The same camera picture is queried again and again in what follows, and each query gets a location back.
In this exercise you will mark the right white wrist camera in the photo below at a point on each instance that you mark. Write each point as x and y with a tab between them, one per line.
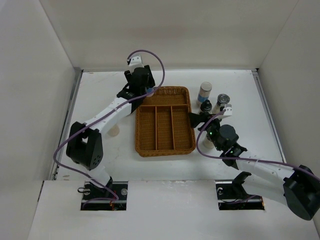
227	111

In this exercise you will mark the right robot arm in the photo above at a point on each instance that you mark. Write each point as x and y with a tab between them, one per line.
296	187

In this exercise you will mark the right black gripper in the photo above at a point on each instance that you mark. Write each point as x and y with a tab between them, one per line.
196	119

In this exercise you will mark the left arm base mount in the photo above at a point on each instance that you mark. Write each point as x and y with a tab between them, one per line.
98	199

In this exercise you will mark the brown wicker divided tray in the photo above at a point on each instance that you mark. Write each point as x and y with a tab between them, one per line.
162	125

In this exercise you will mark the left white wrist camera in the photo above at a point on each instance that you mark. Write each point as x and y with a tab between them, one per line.
135	62

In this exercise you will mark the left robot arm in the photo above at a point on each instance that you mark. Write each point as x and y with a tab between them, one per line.
86	149

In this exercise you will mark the silver lid blue label jar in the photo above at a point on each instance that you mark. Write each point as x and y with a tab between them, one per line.
150	91

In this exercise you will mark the black round cap spice bottle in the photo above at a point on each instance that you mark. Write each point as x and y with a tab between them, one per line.
207	142

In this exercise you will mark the yellow cap spice bottle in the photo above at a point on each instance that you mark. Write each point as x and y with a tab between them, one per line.
114	131

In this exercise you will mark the grey lid grinder bottle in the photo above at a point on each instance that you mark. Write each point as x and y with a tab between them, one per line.
222	100

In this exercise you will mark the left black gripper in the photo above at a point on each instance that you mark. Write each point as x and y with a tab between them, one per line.
150	83

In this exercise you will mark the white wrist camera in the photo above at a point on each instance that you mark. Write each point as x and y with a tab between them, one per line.
227	111
135	62

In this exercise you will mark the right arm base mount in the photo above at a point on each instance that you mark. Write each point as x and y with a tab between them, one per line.
232	196

